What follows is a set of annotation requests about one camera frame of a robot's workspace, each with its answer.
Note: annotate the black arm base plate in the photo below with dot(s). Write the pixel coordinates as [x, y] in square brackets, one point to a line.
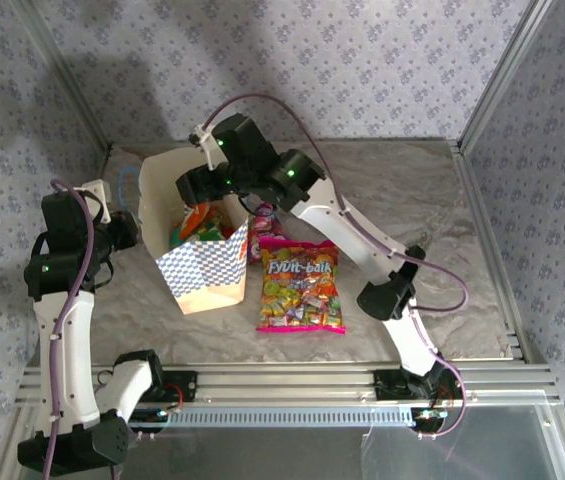
[387, 387]
[187, 387]

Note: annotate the small controller board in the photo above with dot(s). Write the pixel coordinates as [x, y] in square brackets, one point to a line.
[424, 417]
[147, 416]

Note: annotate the purple pink candy bag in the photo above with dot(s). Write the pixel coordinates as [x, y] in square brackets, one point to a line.
[264, 225]

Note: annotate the blue checkered paper bag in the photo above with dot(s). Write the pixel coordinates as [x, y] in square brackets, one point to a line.
[207, 280]

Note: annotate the aluminium front frame rail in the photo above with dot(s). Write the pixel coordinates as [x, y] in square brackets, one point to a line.
[287, 382]

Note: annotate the aluminium corner post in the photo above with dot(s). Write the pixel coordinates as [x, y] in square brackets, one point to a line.
[503, 75]
[64, 75]

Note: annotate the orange Fox's candy bag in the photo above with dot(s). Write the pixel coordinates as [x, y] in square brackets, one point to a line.
[199, 220]

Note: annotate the aluminium side rail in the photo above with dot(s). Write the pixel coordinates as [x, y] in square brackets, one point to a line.
[104, 160]
[482, 210]

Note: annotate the large pink fruit candy bag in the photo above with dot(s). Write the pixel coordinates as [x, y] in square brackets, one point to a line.
[299, 295]

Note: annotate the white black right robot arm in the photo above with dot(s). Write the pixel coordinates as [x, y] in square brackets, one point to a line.
[347, 235]

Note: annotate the green snack packet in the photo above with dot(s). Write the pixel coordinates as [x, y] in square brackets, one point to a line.
[177, 233]

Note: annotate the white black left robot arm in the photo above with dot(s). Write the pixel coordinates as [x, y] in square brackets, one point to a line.
[74, 350]

